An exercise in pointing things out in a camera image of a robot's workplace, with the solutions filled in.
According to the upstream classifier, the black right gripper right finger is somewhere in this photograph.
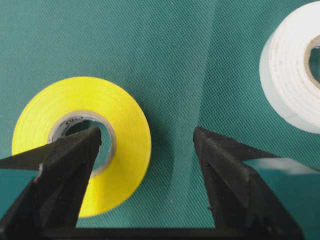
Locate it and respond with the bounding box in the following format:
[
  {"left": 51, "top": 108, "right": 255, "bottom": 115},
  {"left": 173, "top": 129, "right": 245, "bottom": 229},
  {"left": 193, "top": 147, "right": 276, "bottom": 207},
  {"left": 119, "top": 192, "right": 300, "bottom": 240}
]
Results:
[{"left": 193, "top": 127, "right": 320, "bottom": 240}]

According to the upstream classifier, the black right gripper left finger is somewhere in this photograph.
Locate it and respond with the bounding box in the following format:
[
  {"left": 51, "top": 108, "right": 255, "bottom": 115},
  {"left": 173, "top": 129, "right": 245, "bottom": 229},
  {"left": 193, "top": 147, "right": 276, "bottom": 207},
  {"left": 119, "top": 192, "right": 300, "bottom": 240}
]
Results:
[{"left": 0, "top": 126, "right": 101, "bottom": 240}]

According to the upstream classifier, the yellow tape roll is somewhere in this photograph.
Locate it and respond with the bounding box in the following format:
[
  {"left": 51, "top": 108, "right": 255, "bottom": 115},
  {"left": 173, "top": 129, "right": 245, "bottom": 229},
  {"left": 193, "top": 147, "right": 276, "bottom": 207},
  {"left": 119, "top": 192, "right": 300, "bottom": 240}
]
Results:
[{"left": 11, "top": 76, "right": 152, "bottom": 218}]

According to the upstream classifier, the white tape roll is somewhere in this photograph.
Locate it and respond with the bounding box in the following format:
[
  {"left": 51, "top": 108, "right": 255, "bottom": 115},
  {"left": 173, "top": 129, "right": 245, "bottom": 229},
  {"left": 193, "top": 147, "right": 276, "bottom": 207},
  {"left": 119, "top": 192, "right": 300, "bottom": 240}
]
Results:
[{"left": 259, "top": 1, "right": 320, "bottom": 134}]

